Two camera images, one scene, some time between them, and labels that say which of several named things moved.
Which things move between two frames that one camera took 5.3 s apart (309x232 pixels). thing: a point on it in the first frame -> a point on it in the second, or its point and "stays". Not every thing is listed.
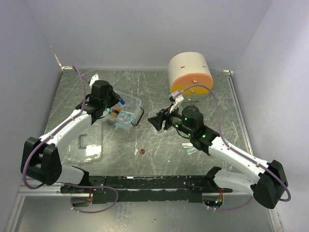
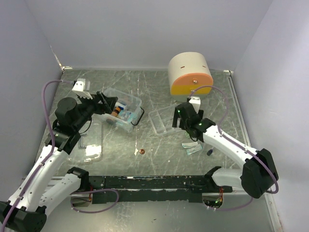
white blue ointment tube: x=122 y=101 -> x=118 y=105
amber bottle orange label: x=115 y=113 stays
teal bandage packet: x=125 y=116 stays
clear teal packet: x=191 y=151 stays
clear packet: x=187 y=145 stays
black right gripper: x=157 y=120 -> x=176 y=116
